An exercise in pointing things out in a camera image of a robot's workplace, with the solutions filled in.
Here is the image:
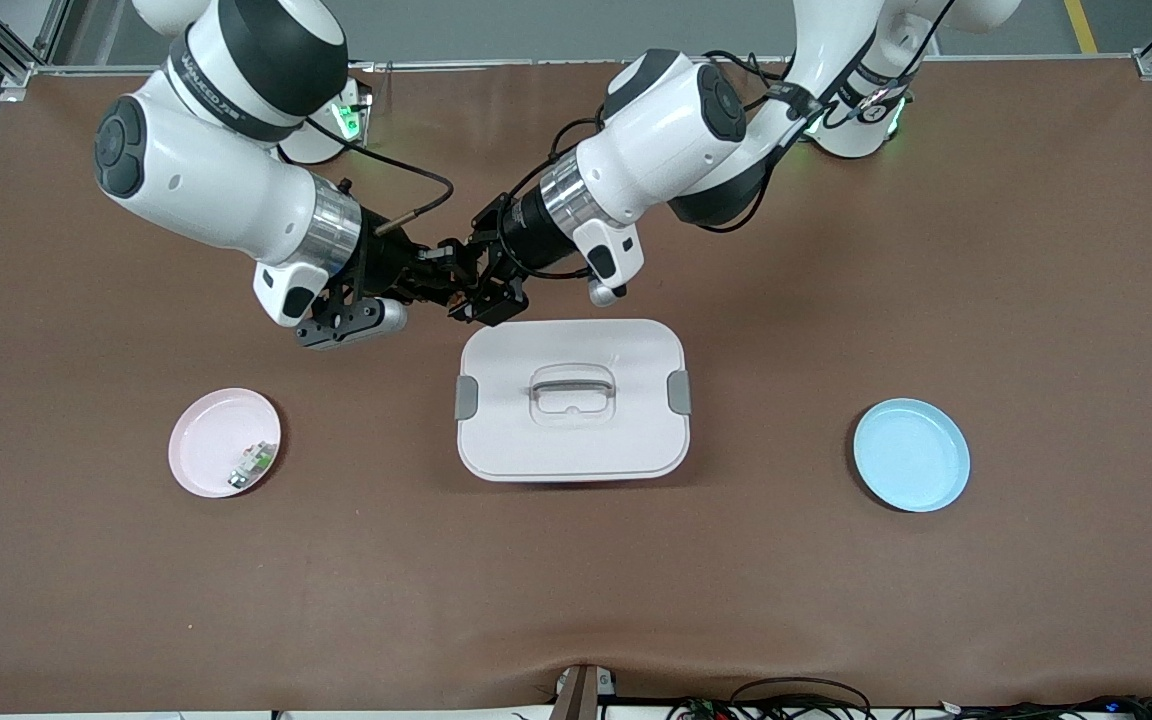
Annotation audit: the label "white lidded storage box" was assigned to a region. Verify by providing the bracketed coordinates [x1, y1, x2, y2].
[455, 318, 693, 484]

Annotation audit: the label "white green circuit breaker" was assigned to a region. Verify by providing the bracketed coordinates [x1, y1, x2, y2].
[227, 440, 274, 490]

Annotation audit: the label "pale pink round plate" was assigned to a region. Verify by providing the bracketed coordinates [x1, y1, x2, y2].
[168, 388, 283, 499]

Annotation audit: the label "light blue round plate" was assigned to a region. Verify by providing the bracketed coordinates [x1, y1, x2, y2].
[853, 398, 972, 513]

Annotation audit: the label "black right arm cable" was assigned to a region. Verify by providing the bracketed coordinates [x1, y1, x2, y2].
[308, 118, 455, 239]

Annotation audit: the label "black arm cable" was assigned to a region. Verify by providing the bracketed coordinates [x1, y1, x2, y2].
[494, 48, 922, 283]
[308, 118, 455, 239]

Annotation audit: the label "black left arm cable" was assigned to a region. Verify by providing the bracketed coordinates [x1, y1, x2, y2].
[494, 48, 922, 283]

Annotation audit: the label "metal table edge rail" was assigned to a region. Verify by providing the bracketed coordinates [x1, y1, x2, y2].
[31, 55, 1147, 76]

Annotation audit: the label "black left base cable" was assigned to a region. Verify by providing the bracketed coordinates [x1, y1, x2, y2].
[704, 48, 797, 91]

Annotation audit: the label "brown camera mount post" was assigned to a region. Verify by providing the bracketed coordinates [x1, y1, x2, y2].
[551, 663, 619, 720]

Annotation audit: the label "black cable bundle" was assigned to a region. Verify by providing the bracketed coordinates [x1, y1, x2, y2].
[666, 677, 1152, 720]

